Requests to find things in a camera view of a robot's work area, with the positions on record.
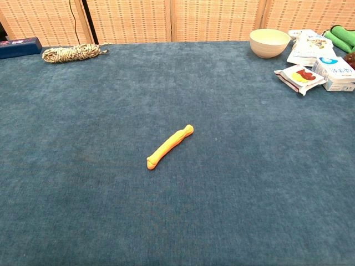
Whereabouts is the cream ceramic bowl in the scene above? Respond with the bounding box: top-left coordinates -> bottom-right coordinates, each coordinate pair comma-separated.
249,28 -> 291,59

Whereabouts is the coiled beige patterned rope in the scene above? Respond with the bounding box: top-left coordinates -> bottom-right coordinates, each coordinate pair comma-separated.
42,43 -> 114,64

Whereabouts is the brown honey squeeze bottle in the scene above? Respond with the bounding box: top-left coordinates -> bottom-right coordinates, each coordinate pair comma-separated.
344,52 -> 355,70

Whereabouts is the dark blue long box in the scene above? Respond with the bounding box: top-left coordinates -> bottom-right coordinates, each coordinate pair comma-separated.
0,37 -> 43,60

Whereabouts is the blue velvet tablecloth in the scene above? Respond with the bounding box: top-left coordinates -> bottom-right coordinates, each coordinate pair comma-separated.
0,40 -> 355,266

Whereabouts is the white printed snack pouch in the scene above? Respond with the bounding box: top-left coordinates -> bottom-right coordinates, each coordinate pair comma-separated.
286,29 -> 338,67

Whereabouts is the white red yellow snack packet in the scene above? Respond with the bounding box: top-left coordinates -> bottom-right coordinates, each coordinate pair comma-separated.
273,64 -> 327,96

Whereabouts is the orange stick toy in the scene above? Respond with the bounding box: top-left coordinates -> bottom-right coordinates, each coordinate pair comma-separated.
146,124 -> 194,170

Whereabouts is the white blue carton box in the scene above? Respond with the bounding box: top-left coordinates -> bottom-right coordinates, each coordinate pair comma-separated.
311,56 -> 355,92

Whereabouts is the thin black hanging cable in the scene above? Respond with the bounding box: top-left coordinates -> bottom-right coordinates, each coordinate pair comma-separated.
69,0 -> 80,45

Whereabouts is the bamboo folding screen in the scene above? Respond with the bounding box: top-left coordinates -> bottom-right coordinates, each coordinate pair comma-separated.
0,0 -> 355,47

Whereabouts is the green microfibre towel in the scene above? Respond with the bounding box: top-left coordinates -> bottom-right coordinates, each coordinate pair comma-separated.
321,24 -> 355,53

